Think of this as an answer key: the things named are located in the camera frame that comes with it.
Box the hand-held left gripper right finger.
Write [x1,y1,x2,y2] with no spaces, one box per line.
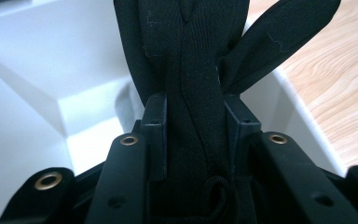
[223,93,263,175]

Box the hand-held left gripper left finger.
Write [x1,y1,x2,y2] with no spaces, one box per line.
[140,91,170,182]

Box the black glove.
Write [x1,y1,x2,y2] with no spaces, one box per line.
[113,0,343,224]

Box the white box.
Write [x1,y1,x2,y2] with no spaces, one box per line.
[0,0,349,224]

